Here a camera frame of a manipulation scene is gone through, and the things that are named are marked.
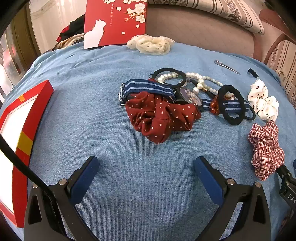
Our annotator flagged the white pearl bracelet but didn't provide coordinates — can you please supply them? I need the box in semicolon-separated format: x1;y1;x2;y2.
157;72;234;98

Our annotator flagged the red plaid scrunchie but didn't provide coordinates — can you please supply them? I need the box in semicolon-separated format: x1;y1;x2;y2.
248;121;285;181

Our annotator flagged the cream dotted scrunchie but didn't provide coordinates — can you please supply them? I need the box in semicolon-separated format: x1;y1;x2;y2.
127;34;175;55

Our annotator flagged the amber bead bracelet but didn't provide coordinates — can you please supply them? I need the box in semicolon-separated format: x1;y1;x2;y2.
210;95;222;115

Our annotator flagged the beige patterned scarf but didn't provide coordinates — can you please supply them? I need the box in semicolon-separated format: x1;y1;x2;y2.
52;34;85;51

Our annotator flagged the thick black hair tie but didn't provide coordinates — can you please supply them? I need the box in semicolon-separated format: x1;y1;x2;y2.
218;85;249;126

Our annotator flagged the striped floral cushion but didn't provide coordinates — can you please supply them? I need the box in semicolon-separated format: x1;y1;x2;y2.
268;39;296;102

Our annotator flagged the white polka dot scrunchie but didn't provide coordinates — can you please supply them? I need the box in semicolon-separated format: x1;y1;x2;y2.
247;79;280;122

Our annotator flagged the silver hair clip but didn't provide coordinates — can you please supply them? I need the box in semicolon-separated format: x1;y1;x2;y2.
214;60;241;75

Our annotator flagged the red gift box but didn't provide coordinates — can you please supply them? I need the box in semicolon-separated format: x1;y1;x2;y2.
0;79;55;229

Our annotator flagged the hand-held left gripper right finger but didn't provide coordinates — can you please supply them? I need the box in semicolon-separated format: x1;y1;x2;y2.
194;156;271;241

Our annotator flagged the black cable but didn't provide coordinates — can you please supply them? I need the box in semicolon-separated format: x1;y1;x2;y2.
0;134;57;200

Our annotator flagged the blue striped strap watch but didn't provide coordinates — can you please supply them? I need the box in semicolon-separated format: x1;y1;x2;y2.
119;79;251;114

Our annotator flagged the black cord bead bracelet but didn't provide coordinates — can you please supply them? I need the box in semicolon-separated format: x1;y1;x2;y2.
188;79;220;96

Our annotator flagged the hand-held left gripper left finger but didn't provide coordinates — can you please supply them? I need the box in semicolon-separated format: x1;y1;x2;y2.
24;156;100;241

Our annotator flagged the red box lid cat print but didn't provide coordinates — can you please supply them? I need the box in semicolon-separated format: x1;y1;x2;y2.
84;0;148;49

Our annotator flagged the black and red clothing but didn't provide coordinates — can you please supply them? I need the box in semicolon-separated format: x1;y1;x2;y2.
57;15;85;42

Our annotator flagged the thin black hair tie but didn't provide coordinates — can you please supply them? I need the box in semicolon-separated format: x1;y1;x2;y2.
242;105;256;121
153;68;187;89

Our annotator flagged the dark red polka dot scrunchie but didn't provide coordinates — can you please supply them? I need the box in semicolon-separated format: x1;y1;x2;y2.
125;91;201;144

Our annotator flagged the blue cloth cover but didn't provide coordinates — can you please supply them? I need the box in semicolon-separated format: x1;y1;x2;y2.
0;42;296;241

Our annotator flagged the brown sofa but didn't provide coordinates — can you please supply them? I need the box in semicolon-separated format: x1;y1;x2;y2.
146;3;296;67

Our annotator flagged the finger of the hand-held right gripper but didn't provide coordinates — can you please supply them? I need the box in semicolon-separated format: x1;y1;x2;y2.
276;160;296;186

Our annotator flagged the striped floral pillow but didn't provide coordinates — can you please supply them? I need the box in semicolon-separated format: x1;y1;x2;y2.
148;0;265;35

